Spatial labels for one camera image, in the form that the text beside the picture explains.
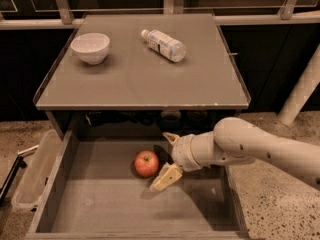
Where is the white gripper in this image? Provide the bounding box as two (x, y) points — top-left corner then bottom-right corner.
(149, 132), (219, 192)

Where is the red apple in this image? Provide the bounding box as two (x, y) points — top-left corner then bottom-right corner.
(134, 150), (159, 178)

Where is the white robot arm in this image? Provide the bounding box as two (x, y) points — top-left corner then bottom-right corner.
(150, 117), (320, 192)

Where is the open grey top drawer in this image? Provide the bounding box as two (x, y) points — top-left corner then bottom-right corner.
(26, 132), (249, 240)

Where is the grey cabinet counter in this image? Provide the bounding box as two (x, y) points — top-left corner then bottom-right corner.
(32, 13), (252, 142)

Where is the clear plastic water bottle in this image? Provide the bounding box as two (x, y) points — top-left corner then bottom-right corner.
(141, 29), (186, 63)

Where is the white ceramic bowl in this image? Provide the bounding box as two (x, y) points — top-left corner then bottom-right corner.
(70, 33), (110, 65)

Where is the clear plastic bin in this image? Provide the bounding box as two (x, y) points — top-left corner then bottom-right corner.
(11, 130), (62, 210)

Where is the black metal bar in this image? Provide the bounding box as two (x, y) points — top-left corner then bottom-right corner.
(0, 145), (38, 205)

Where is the metal railing with glass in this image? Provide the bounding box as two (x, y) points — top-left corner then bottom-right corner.
(0, 0), (320, 30)

